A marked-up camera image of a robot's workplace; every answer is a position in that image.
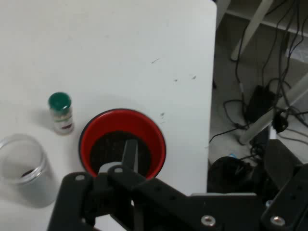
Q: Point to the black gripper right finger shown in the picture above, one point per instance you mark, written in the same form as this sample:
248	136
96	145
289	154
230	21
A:
291	192

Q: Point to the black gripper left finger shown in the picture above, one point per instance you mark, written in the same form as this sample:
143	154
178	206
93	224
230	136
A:
113	192

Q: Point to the clear plastic jar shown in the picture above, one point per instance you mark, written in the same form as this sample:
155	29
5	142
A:
36	190

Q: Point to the black seeds heap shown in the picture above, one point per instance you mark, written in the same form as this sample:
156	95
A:
108	149
27	173

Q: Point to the black round floor object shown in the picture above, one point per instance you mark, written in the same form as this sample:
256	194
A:
228	173

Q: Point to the black clamp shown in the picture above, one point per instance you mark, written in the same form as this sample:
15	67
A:
280	121

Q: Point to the red bowl with black rim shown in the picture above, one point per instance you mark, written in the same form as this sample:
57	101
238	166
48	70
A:
120	120

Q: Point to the green-capped spice bottle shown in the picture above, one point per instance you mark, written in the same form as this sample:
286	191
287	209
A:
59	102

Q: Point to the white slanted table leg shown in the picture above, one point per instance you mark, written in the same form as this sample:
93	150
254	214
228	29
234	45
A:
250	26

